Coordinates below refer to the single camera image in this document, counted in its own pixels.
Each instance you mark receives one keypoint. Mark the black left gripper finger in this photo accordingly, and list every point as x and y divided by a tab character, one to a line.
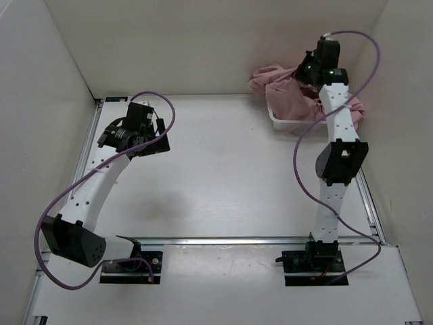
160	127
158	147

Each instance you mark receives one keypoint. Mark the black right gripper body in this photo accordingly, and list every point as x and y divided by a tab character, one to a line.
304	72

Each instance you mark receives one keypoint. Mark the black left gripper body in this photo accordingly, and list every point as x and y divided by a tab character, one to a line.
148	134

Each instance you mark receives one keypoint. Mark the pink trousers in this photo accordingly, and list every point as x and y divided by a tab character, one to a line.
288	99

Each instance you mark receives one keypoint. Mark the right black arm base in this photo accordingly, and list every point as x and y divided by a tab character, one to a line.
318	264

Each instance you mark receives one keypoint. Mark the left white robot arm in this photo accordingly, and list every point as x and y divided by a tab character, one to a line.
71	233

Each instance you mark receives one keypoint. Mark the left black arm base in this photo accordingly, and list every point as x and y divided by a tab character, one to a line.
135	272

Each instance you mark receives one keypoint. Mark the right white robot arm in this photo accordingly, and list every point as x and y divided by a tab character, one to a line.
341	159

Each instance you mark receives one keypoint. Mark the white plastic basket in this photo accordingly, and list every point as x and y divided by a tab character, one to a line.
287	124

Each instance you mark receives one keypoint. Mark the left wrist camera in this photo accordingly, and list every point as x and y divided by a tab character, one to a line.
138	116

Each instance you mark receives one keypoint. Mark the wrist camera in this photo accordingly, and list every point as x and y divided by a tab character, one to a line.
326	54
138	116

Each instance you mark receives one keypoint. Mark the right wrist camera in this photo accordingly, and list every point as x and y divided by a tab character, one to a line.
326	54

